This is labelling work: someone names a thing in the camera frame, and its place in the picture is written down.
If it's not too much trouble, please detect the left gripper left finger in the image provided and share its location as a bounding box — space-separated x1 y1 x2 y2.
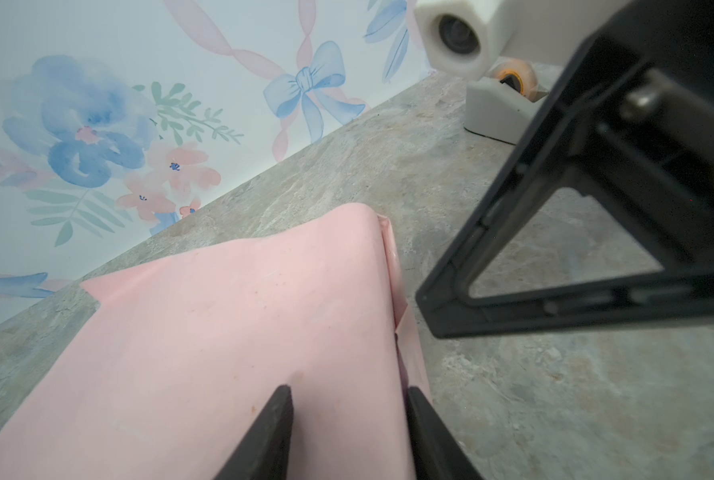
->
214 385 294 480

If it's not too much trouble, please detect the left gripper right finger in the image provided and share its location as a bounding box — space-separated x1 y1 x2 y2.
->
406 386 483 480

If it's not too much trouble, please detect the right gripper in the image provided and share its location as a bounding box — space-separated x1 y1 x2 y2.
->
596 1 714 198

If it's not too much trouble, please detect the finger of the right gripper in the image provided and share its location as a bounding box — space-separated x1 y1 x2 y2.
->
416 39 714 339

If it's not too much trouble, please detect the purple wrapping paper sheet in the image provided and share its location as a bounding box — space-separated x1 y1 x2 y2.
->
0 203 429 479

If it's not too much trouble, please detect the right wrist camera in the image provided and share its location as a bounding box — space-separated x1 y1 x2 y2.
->
413 0 627 81

